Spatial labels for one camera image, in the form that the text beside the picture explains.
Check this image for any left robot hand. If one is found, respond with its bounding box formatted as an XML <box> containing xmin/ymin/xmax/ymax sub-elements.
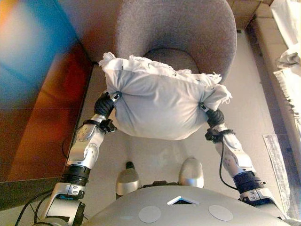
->
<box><xmin>93</xmin><ymin>91</ymin><xmax>122</xmax><ymax>118</ymax></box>

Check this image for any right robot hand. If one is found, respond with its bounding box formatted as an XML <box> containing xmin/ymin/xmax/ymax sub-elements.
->
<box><xmin>198</xmin><ymin>101</ymin><xmax>226</xmax><ymax>129</ymax></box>

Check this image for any white fringed cushion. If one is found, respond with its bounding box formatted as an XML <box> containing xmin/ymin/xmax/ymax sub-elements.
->
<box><xmin>98</xmin><ymin>51</ymin><xmax>233</xmax><ymax>141</ymax></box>

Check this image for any glossy brown wooden cabinet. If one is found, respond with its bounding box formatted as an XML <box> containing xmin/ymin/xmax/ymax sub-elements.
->
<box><xmin>0</xmin><ymin>0</ymin><xmax>95</xmax><ymax>210</ymax></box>

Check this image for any grey patterned floor mat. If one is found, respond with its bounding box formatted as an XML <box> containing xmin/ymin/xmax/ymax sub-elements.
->
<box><xmin>262</xmin><ymin>133</ymin><xmax>297</xmax><ymax>218</ymax></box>

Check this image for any white fringed throw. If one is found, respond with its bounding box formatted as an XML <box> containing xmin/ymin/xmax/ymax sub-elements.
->
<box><xmin>273</xmin><ymin>51</ymin><xmax>301</xmax><ymax>123</ymax></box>

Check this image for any grey fabric armchair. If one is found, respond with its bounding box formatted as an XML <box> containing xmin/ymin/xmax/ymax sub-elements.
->
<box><xmin>117</xmin><ymin>0</ymin><xmax>238</xmax><ymax>83</ymax></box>

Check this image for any grey robot torso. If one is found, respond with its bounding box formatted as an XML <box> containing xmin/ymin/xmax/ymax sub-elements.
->
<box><xmin>88</xmin><ymin>180</ymin><xmax>301</xmax><ymax>226</ymax></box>

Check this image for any white bed sheet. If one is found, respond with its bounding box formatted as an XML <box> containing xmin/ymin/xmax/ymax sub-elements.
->
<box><xmin>270</xmin><ymin>0</ymin><xmax>301</xmax><ymax>51</ymax></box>

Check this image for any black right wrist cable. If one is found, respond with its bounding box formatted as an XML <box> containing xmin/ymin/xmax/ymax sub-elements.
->
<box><xmin>219</xmin><ymin>141</ymin><xmax>239</xmax><ymax>190</ymax></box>

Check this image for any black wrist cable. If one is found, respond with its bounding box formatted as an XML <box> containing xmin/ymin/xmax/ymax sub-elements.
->
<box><xmin>61</xmin><ymin>135</ymin><xmax>76</xmax><ymax>163</ymax></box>
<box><xmin>219</xmin><ymin>141</ymin><xmax>239</xmax><ymax>190</ymax></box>

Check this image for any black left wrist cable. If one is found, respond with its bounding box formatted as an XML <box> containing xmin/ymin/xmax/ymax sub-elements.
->
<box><xmin>61</xmin><ymin>135</ymin><xmax>76</xmax><ymax>163</ymax></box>

